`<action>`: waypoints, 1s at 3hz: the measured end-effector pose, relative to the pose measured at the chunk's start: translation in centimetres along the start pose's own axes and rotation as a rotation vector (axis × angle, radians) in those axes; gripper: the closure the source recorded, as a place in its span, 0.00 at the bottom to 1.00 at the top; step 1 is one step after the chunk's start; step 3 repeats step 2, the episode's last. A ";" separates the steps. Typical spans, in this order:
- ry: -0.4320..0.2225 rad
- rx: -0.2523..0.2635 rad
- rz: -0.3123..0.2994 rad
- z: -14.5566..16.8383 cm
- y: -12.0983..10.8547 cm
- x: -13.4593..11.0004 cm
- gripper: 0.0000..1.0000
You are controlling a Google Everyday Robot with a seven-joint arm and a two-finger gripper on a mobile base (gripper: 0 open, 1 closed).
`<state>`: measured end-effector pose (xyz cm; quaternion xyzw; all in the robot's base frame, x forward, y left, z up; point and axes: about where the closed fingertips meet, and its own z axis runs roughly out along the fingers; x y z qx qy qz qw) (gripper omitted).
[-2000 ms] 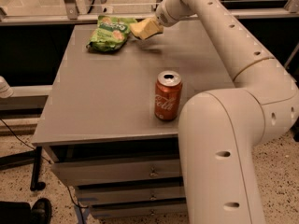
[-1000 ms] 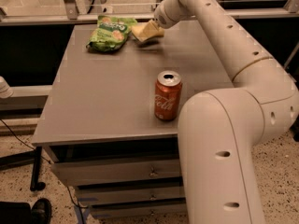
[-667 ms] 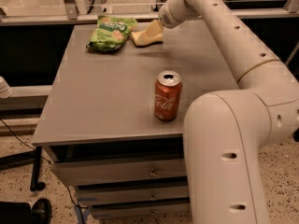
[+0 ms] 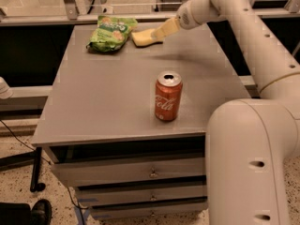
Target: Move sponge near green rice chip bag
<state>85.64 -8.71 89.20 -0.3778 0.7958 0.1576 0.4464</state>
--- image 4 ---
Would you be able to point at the bottom grey drawer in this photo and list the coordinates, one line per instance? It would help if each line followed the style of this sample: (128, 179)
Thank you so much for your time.
(149, 210)

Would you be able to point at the green rice chip bag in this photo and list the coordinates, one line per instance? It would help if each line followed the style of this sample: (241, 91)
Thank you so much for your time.
(111, 33)

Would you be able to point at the yellow sponge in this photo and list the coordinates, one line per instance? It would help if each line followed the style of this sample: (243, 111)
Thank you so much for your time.
(145, 38)

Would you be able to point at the grey drawer cabinet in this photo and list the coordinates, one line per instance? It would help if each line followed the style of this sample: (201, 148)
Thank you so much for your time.
(102, 105)

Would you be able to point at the top grey drawer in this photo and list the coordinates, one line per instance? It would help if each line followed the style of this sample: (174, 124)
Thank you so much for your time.
(114, 171)

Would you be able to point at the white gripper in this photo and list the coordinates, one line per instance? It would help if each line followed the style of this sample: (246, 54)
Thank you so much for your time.
(187, 16)

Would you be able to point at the black shoe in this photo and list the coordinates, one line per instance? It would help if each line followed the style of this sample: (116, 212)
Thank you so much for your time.
(41, 213)

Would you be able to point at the white cylinder at left edge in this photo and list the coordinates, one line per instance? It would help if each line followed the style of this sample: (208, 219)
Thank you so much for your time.
(5, 90)

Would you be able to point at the red Coca-Cola can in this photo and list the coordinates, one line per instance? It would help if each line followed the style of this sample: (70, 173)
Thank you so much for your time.
(168, 95)

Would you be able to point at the grey drawer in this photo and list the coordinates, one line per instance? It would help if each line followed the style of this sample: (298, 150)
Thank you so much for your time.
(114, 171)
(140, 194)
(149, 210)

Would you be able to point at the middle grey drawer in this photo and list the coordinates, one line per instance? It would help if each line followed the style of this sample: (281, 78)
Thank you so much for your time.
(140, 194)

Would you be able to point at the grey metal railing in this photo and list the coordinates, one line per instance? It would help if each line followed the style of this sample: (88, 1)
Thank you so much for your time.
(43, 12)

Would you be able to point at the black stand leg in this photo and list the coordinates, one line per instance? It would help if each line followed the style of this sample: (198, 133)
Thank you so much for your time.
(35, 185)

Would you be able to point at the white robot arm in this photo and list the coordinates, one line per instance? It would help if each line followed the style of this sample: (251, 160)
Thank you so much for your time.
(247, 140)

